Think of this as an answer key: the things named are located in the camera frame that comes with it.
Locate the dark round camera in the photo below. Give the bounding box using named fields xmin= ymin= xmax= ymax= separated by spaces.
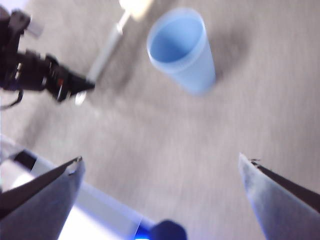
xmin=149 ymin=219 xmax=188 ymax=240

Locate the white table edge rail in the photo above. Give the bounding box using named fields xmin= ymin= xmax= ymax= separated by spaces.
xmin=0 ymin=134 xmax=156 ymax=240

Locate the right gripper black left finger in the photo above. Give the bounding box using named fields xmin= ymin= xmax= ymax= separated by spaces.
xmin=0 ymin=156 xmax=86 ymax=240

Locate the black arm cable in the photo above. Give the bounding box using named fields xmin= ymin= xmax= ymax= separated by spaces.
xmin=0 ymin=88 xmax=25 ymax=110

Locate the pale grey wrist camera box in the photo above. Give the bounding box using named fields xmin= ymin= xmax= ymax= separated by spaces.
xmin=26 ymin=21 xmax=44 ymax=38

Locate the blue ribbed plastic cup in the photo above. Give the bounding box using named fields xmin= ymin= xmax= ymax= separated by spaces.
xmin=146 ymin=7 xmax=216 ymax=96

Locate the grey-handled sponge cup brush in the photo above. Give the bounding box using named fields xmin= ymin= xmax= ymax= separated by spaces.
xmin=74 ymin=0 xmax=154 ymax=105

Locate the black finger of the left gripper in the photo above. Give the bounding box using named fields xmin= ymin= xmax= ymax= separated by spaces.
xmin=66 ymin=69 xmax=96 ymax=98

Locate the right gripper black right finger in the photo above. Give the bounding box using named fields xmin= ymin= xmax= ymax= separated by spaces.
xmin=238 ymin=152 xmax=320 ymax=240

